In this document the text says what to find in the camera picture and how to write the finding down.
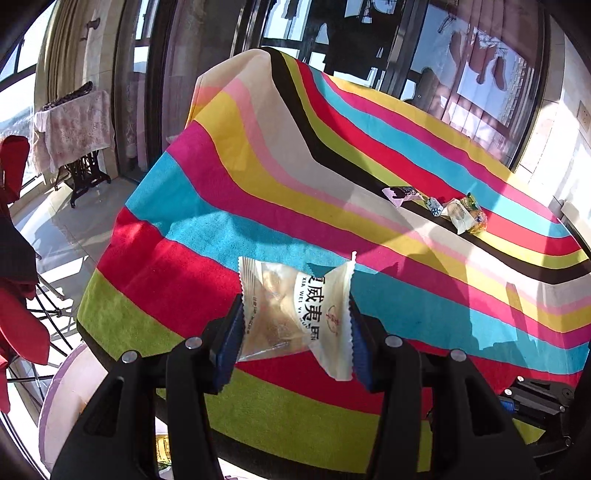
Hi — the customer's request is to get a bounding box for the red jacket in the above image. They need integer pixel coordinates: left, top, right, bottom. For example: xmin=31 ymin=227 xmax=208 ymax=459
xmin=0 ymin=135 xmax=51 ymax=414

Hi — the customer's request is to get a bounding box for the black garment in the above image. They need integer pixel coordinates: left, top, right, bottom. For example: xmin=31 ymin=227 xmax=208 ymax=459
xmin=0 ymin=215 xmax=38 ymax=286

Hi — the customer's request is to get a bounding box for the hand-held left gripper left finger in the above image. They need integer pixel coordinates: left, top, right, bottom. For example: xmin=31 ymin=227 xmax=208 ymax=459
xmin=50 ymin=295 xmax=245 ymax=480

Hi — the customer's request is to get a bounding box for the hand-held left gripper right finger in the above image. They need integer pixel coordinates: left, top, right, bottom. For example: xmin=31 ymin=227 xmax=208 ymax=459
xmin=347 ymin=295 xmax=539 ymax=480

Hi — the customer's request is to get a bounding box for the framed picture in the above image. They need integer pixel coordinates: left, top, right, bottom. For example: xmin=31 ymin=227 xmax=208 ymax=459
xmin=413 ymin=0 xmax=543 ymax=139

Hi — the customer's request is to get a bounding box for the glass sliding door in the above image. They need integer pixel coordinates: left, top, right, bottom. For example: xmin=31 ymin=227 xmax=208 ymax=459
xmin=115 ymin=0 xmax=259 ymax=176

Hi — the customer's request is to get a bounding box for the white box with purple trim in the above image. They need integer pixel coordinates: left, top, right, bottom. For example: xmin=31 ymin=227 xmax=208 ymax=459
xmin=38 ymin=344 xmax=167 ymax=480

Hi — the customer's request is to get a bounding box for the black sewing machine stand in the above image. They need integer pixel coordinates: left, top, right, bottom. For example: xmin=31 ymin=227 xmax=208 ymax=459
xmin=54 ymin=150 xmax=112 ymax=208

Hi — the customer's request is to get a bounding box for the white panel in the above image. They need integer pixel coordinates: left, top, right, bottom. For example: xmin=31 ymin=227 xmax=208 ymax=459
xmin=561 ymin=198 xmax=591 ymax=250

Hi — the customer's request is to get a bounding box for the metal drying rack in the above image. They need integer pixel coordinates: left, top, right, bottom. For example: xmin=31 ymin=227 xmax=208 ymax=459
xmin=9 ymin=272 xmax=84 ymax=384

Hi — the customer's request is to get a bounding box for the clear white nut packet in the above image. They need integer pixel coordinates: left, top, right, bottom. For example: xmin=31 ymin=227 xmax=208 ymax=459
xmin=444 ymin=198 xmax=476 ymax=235
xmin=238 ymin=251 xmax=357 ymax=381

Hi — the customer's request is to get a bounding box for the side table with lace cloth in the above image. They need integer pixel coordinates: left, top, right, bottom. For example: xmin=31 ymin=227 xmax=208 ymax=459
xmin=33 ymin=90 xmax=115 ymax=174

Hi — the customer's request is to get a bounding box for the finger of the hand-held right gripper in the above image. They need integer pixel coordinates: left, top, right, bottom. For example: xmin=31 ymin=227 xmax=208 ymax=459
xmin=499 ymin=376 xmax=575 ymax=418

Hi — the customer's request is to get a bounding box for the purple and black snack packet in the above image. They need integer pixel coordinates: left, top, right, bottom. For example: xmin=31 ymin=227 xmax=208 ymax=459
xmin=382 ymin=185 xmax=424 ymax=208

